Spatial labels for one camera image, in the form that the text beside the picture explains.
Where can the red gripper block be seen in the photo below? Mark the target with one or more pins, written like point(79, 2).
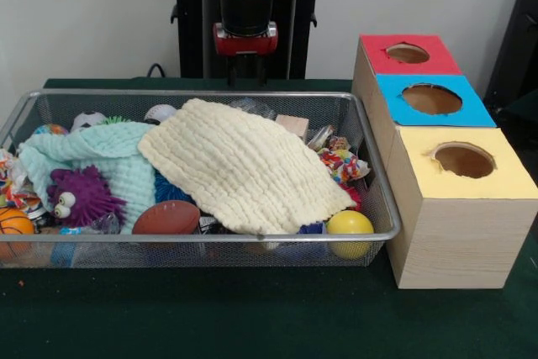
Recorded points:
point(245, 43)

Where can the clear plastic bottle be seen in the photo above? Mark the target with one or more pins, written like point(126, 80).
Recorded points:
point(254, 107)

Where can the clear mesh bin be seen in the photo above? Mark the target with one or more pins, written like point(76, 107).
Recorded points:
point(210, 251)

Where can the wooden box with three holes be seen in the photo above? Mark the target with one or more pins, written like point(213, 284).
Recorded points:
point(462, 241)

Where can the small wooden block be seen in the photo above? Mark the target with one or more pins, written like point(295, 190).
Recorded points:
point(292, 124)

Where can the cream waffle cloth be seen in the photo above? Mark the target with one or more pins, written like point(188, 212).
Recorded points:
point(244, 165)

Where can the white toy baseball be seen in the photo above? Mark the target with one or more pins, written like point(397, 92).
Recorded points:
point(159, 113)

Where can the mint green waffle cloth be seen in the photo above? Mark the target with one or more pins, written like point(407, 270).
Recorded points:
point(117, 144)

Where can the black and white soccer ball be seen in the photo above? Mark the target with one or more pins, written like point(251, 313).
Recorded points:
point(87, 120)

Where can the brown toy football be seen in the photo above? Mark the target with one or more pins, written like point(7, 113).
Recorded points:
point(167, 218)

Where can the yellow ball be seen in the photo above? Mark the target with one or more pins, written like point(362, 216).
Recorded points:
point(349, 228)

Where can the purple spiky monster toy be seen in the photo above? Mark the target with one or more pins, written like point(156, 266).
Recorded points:
point(86, 195)

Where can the dark green table cloth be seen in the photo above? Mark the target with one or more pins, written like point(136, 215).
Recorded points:
point(210, 317)

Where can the black furniture piece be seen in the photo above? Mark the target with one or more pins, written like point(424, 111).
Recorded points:
point(517, 60)

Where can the orange toy basketball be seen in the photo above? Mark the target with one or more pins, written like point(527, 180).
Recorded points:
point(14, 224)

